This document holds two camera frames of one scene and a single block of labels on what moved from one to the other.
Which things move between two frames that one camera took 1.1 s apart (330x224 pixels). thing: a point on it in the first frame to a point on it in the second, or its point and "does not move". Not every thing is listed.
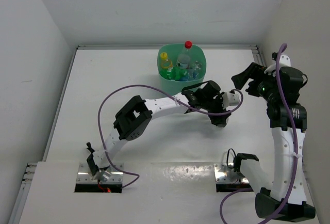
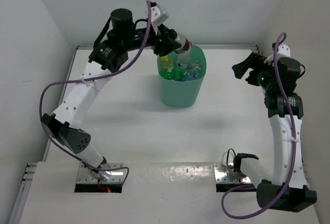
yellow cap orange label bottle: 166,64 does not move
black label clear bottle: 196,69 does not move
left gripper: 217,118 to 166,44
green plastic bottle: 173,74 does not move
